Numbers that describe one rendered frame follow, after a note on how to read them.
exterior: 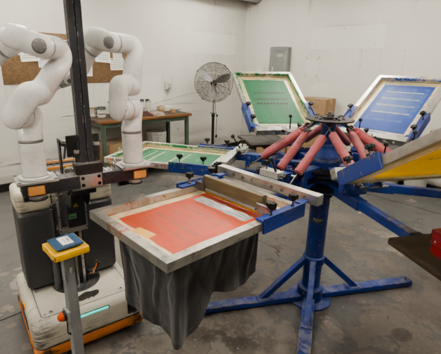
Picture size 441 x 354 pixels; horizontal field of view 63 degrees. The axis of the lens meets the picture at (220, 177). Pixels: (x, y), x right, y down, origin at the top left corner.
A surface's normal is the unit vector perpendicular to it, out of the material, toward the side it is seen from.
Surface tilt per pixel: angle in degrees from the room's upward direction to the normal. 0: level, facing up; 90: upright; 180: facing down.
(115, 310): 90
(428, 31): 90
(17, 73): 90
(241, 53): 90
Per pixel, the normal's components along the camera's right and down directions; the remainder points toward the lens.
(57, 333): 0.59, 0.26
